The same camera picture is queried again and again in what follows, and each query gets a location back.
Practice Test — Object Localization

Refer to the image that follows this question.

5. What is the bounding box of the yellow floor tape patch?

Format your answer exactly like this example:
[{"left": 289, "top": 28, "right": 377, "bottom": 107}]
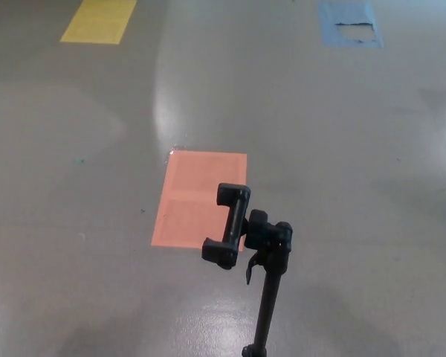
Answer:
[{"left": 59, "top": 0, "right": 138, "bottom": 45}]

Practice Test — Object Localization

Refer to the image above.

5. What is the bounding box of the black phone stand with clamp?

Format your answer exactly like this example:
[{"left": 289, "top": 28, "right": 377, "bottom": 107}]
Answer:
[{"left": 201, "top": 182, "right": 294, "bottom": 357}]

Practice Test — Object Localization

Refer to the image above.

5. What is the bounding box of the torn blue floor tape patch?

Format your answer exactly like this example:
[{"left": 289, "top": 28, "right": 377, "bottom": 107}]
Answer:
[{"left": 317, "top": 0, "right": 384, "bottom": 48}]

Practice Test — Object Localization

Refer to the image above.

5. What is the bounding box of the orange floor tape patch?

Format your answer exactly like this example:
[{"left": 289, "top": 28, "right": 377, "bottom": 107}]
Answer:
[{"left": 150, "top": 149, "right": 248, "bottom": 253}]

